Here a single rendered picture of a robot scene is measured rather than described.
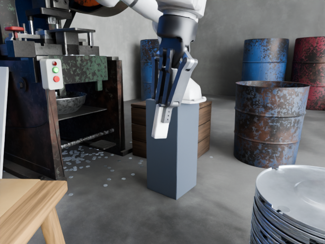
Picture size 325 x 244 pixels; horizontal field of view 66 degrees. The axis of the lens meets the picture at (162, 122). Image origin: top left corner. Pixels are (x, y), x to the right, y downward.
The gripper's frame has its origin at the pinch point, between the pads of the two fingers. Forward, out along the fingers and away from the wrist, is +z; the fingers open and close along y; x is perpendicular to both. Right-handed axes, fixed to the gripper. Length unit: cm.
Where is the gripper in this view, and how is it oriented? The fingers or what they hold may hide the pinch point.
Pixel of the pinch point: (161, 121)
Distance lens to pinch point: 51.9
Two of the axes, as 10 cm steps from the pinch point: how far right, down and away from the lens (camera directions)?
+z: -1.6, 9.6, 2.4
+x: -8.3, 0.0, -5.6
